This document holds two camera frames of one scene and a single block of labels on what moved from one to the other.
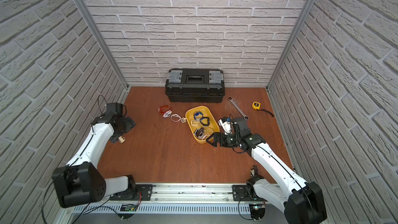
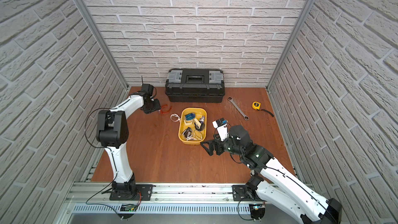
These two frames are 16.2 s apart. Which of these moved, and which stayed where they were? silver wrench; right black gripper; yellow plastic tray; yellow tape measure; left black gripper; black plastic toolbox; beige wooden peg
Moved: beige wooden peg; right black gripper; yellow plastic tray; left black gripper
Stayed: black plastic toolbox; yellow tape measure; silver wrench
